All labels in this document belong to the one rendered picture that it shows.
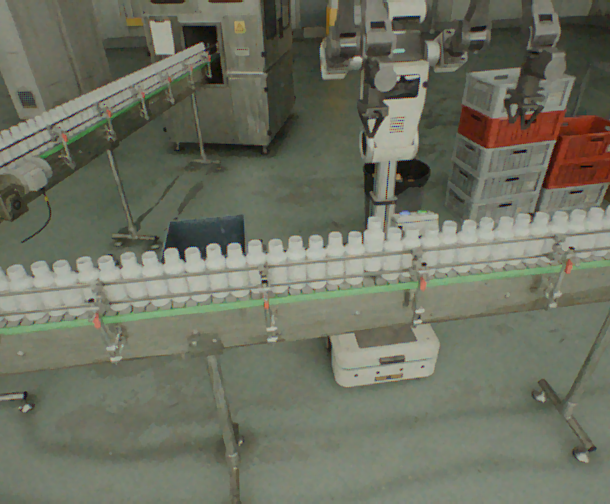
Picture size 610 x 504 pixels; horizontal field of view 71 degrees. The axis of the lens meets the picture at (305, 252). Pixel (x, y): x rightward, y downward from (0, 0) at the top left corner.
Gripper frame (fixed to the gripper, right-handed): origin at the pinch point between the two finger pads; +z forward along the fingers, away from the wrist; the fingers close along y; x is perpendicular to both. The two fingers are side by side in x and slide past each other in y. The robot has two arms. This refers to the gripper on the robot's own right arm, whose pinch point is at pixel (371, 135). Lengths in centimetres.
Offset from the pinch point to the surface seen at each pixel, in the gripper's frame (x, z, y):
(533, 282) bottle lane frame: 51, 46, 20
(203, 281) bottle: -52, 33, 16
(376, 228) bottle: -1.4, 22.0, 15.1
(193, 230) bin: -61, 50, -44
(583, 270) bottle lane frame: 67, 43, 20
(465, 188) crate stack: 134, 108, -172
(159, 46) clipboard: -111, 22, -379
